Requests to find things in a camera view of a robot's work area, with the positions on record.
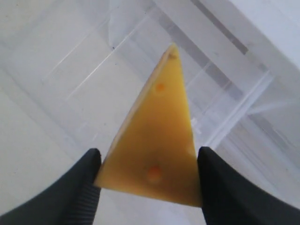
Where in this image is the clear drawer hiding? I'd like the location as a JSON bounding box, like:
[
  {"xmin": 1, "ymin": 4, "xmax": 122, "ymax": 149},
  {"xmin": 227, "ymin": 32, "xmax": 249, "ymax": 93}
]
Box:
[{"xmin": 0, "ymin": 0, "xmax": 300, "ymax": 213}]

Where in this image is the yellow cheese wedge toy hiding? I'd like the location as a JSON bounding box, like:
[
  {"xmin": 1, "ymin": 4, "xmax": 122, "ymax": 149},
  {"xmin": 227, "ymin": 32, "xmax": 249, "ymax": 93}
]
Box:
[{"xmin": 94, "ymin": 44, "xmax": 202, "ymax": 207}]

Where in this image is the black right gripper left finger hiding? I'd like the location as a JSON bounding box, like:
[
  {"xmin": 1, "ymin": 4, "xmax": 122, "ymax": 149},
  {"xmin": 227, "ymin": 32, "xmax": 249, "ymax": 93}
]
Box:
[{"xmin": 0, "ymin": 149, "xmax": 101, "ymax": 225}]

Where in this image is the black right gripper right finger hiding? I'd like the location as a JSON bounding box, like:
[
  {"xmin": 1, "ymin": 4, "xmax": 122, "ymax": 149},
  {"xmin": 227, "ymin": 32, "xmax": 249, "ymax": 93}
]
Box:
[{"xmin": 197, "ymin": 146, "xmax": 300, "ymax": 225}]

